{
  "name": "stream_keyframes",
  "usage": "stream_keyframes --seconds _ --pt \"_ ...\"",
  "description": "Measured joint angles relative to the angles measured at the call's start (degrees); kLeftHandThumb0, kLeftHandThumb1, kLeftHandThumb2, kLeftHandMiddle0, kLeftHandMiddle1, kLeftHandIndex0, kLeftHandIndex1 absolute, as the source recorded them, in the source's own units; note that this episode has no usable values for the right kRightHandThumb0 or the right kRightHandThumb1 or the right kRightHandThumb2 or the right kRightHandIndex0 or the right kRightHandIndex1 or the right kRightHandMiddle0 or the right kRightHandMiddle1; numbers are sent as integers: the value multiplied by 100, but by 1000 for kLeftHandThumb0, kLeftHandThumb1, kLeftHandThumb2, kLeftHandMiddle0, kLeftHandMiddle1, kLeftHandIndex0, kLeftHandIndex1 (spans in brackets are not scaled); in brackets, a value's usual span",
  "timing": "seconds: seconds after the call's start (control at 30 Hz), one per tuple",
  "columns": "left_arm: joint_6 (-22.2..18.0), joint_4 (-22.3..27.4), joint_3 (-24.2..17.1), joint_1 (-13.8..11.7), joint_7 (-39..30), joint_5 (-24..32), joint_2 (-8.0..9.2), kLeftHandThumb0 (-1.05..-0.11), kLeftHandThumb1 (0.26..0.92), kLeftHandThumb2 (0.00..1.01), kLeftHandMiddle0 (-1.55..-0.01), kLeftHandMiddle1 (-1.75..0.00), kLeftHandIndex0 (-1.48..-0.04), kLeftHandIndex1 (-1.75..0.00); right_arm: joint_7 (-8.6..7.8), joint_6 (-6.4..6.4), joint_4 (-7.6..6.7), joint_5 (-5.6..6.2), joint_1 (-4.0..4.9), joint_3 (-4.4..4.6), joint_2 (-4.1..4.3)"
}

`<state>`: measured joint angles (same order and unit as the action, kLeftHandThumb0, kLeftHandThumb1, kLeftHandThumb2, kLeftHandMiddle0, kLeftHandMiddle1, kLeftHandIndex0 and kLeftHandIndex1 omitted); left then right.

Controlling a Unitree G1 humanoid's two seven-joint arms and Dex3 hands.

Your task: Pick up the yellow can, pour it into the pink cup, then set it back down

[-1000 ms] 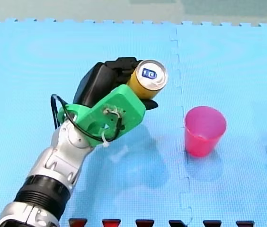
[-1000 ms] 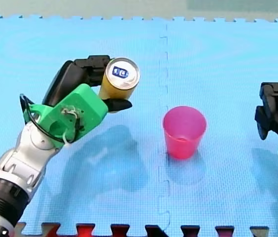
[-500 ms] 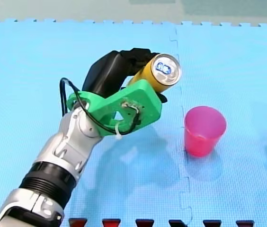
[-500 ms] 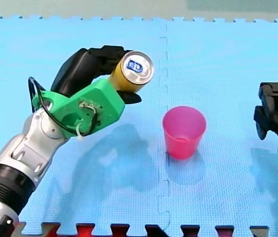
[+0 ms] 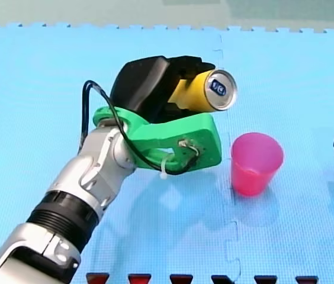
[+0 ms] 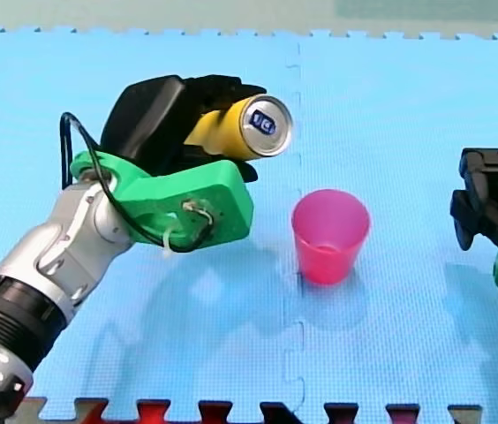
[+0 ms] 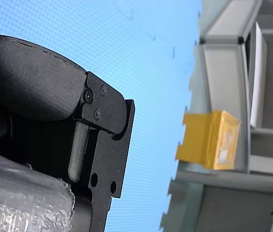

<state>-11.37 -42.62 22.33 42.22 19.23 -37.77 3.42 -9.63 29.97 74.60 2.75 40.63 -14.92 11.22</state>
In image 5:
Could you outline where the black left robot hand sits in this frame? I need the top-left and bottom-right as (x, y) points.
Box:
(109, 54), (216, 124)

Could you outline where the yellow drink can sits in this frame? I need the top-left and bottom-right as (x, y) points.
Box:
(168, 69), (238, 114)

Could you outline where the pink plastic cup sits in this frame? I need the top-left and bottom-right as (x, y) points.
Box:
(230, 132), (284, 197)

